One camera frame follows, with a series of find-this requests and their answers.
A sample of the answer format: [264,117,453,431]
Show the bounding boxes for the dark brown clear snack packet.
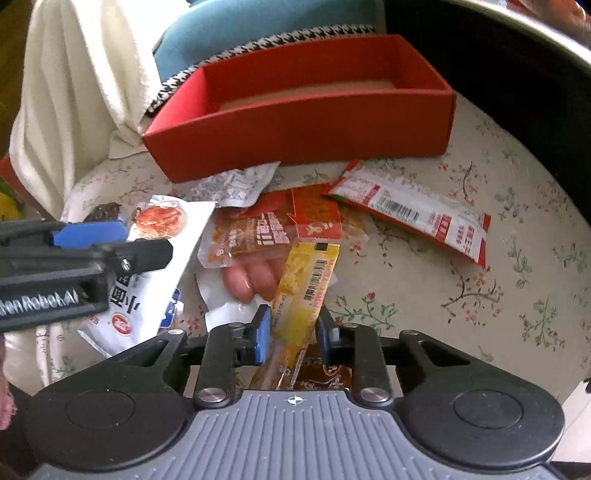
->
[84,202,122,223]

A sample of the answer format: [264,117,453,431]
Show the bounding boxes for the white kimchi snack packet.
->
[78,195,215,357]

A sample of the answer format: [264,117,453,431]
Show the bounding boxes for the brown silver snack packet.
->
[294,344,353,390]

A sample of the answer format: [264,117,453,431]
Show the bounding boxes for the yellow snack stick packet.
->
[249,242,341,391]

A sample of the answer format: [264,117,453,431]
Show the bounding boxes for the yellow object at left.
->
[0,180,23,222]

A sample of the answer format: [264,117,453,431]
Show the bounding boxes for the sausage pack clear wrapper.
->
[195,207,294,331]

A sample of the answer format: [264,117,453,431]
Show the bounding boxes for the red orange square packet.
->
[290,184,342,242]

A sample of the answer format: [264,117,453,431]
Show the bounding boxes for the silver white snack packet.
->
[174,162,280,208]

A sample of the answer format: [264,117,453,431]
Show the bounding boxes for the long red white snack packet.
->
[327,161,491,267]

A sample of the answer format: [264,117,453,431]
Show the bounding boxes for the cream white towel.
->
[9,1,189,217]

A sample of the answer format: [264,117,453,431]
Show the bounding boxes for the teal houndstooth-trimmed cushion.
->
[146,0,386,118]

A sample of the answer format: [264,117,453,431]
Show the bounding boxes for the red cardboard box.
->
[143,35,456,183]

